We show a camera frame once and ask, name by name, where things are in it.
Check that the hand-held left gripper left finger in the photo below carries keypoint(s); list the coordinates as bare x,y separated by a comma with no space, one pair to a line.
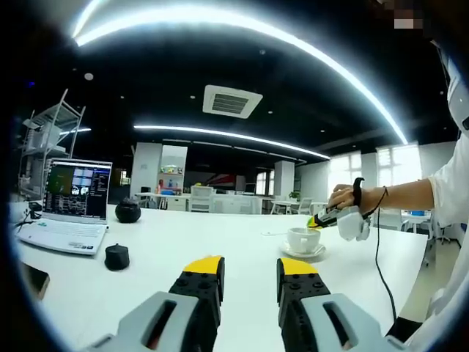
172,319

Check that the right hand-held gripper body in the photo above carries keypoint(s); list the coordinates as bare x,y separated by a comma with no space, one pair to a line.
353,223

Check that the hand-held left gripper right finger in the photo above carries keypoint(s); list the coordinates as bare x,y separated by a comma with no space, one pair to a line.
322,322

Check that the white coffee cup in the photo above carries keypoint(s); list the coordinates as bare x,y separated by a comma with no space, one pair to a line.
302,240

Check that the white coffee tray saucer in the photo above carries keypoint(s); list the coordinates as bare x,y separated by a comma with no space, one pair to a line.
318,251

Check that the white tabletop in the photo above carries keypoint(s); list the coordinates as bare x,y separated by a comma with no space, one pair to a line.
227,234

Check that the person's right hand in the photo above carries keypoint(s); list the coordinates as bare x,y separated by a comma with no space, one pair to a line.
344,198

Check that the green potted plant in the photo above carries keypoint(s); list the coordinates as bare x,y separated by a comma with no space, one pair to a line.
294,195

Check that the small white object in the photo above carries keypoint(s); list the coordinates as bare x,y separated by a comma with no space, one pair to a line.
269,232

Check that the person's white shirt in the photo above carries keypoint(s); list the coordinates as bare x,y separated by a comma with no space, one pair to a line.
454,278

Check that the round black pot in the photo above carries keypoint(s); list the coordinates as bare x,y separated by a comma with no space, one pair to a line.
128,212

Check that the white office chair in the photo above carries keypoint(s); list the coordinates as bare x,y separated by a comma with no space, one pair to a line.
201,199

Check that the short ceiling light strip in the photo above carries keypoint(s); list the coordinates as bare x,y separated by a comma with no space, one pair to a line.
234,136

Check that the display shelf with colourful items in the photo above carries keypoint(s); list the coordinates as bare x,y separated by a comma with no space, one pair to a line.
171,179

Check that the white laptop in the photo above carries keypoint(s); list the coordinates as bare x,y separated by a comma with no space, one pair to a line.
62,232

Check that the black smartphone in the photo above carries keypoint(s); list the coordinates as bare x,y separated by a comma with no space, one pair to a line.
36,280

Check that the ceiling air conditioner vent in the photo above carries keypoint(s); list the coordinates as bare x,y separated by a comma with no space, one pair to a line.
232,102

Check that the white chest device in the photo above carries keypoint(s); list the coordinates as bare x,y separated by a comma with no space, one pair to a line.
458,102

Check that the small black device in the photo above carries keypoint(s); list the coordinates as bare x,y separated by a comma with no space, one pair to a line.
34,206

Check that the long curved ceiling light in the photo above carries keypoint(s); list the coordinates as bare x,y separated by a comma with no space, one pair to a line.
293,40

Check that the white shelf rack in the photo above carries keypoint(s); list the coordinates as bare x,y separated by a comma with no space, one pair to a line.
55,121

